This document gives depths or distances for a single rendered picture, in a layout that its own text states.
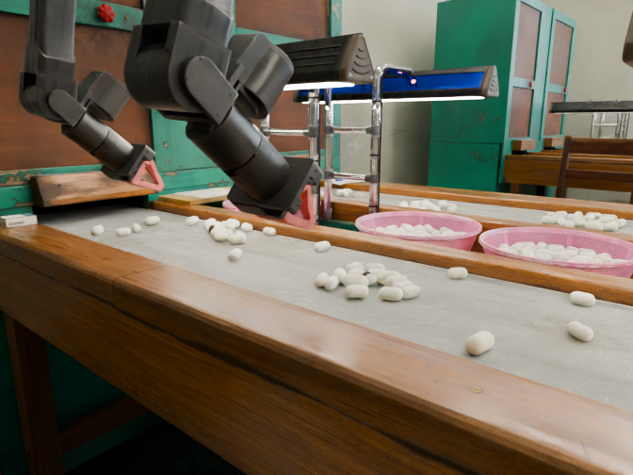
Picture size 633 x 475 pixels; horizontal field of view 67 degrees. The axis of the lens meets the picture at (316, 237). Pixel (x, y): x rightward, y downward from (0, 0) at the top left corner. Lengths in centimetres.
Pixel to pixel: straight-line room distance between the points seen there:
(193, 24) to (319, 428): 38
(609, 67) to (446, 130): 249
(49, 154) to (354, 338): 99
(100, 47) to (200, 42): 97
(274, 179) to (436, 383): 26
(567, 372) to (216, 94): 43
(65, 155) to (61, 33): 52
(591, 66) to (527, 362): 534
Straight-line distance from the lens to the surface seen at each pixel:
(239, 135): 48
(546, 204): 147
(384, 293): 67
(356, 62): 77
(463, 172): 362
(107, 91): 92
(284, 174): 52
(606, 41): 581
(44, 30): 87
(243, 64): 49
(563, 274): 79
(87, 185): 130
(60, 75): 87
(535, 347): 59
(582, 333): 62
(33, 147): 132
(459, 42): 368
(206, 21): 45
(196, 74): 43
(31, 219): 121
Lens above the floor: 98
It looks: 13 degrees down
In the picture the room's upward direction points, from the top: straight up
